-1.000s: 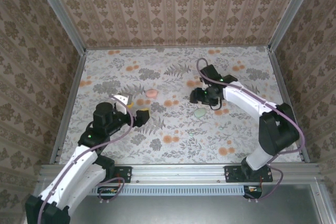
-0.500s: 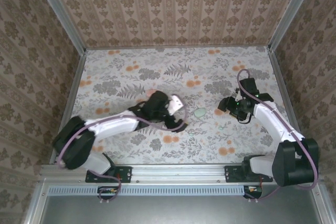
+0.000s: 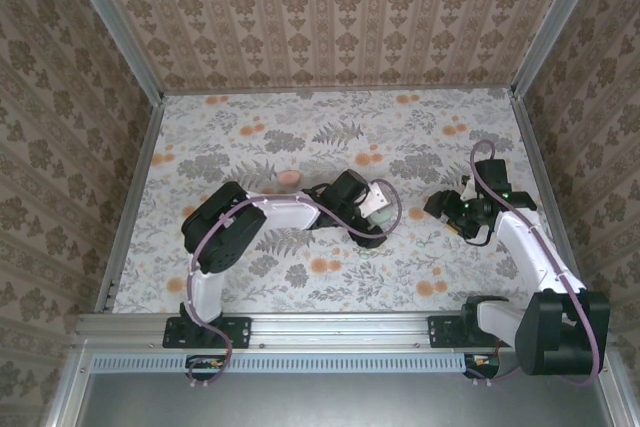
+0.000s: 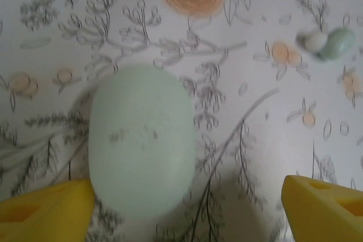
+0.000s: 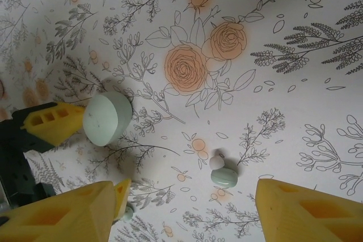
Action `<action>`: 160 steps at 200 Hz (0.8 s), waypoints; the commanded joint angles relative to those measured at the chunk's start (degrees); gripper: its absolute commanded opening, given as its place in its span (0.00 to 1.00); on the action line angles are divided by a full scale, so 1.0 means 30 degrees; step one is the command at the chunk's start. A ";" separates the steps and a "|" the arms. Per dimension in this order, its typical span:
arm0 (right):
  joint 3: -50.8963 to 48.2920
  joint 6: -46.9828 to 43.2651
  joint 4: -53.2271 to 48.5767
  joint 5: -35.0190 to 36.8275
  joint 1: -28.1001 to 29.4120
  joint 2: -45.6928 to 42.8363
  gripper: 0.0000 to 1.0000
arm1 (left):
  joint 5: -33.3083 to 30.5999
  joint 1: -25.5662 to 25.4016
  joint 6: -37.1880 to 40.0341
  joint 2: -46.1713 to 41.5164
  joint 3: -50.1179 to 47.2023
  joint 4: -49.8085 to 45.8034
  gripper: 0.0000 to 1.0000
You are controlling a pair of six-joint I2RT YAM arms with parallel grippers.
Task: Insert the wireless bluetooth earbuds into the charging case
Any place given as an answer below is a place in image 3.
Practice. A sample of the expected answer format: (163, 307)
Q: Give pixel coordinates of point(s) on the pink earbud charging case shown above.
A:
(290, 177)

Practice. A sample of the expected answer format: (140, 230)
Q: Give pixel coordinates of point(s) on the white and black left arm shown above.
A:
(287, 217)

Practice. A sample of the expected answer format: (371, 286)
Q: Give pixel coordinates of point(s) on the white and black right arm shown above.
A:
(522, 252)

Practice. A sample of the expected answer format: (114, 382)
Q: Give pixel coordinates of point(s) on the floral print tablecloth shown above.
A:
(350, 287)

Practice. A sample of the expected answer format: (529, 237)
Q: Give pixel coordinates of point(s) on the small connector board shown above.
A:
(482, 361)
(207, 362)

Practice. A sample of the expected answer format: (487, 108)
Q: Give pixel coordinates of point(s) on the grey metal sheet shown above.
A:
(350, 402)

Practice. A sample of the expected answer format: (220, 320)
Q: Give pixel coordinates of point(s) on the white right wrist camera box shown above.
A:
(467, 189)

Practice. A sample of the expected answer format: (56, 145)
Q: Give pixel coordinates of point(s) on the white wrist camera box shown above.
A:
(372, 199)
(467, 189)

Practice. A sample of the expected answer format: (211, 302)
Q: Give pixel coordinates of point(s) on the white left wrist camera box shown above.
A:
(372, 199)

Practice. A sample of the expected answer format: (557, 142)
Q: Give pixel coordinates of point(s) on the aluminium side rail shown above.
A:
(531, 137)
(131, 202)

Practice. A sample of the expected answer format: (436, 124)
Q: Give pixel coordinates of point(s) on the aluminium front mounting rail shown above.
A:
(340, 332)

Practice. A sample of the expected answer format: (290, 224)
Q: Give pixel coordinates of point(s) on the aluminium frame corner post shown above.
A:
(117, 27)
(556, 22)

